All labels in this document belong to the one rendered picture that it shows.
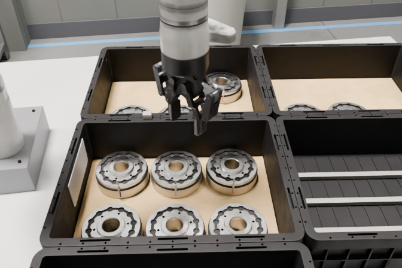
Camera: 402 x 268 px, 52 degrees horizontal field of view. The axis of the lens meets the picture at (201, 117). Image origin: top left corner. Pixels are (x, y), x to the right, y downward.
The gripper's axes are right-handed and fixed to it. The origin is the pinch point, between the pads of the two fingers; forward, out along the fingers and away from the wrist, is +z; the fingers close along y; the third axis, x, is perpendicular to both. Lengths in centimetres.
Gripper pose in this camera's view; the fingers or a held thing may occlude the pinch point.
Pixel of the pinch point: (186, 119)
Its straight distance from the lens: 71.8
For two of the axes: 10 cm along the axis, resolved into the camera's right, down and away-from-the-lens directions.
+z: 0.0, 7.8, 6.2
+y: 7.3, 4.3, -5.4
